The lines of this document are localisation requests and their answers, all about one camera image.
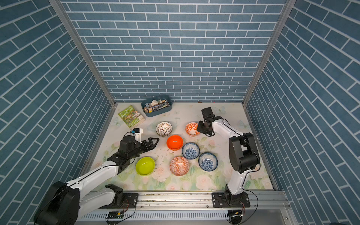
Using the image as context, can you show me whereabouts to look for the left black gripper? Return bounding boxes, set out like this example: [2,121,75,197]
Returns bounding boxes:
[127,138,159,160]

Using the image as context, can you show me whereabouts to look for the orange white floral bowl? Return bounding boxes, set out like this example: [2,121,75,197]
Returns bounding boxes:
[185,122,200,137]

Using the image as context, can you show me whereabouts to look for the brown lattice bowl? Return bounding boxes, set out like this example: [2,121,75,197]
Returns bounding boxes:
[156,121,173,137]

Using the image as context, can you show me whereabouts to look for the blue floral bowl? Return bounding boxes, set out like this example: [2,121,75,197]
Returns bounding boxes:
[181,142,200,160]
[198,152,218,172]

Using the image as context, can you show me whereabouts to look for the orange geometric pattern bowl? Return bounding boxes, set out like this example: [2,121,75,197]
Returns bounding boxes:
[169,156,190,176]

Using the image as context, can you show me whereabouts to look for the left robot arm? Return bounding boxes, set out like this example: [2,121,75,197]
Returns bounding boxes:
[33,135,159,225]

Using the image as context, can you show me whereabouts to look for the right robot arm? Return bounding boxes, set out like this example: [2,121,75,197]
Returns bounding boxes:
[197,114,261,197]

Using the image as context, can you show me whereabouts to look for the lime green bowl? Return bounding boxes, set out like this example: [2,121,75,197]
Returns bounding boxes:
[136,157,155,176]

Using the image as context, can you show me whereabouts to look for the plain orange bowl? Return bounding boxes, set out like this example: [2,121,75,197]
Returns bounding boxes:
[166,135,184,151]

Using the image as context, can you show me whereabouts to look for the green paperback book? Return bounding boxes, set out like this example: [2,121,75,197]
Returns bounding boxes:
[118,105,145,129]

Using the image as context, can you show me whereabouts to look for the items in bin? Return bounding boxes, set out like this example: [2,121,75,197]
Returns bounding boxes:
[143,99,170,113]

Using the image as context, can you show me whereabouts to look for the teal plastic bin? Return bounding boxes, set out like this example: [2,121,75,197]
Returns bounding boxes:
[141,94,173,117]

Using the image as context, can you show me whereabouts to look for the white vent strip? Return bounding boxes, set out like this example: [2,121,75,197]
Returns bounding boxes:
[78,210,228,222]

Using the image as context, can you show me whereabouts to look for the left circuit board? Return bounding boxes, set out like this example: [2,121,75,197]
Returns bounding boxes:
[106,211,124,220]

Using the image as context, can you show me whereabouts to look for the circuit board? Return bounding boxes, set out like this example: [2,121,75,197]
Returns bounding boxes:
[228,210,243,225]
[106,211,124,220]

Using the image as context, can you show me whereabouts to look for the right circuit board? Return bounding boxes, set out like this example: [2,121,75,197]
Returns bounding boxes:
[228,210,243,225]

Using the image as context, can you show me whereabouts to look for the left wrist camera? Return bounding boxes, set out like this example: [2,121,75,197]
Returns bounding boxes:
[131,128,143,143]

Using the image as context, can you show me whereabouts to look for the aluminium rail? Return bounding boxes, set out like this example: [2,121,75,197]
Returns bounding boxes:
[80,188,291,214]

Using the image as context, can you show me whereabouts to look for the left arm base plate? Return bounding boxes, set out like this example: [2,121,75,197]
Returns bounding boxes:
[100,193,138,210]

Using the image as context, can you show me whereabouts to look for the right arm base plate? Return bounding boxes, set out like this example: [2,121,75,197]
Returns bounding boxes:
[212,191,250,208]

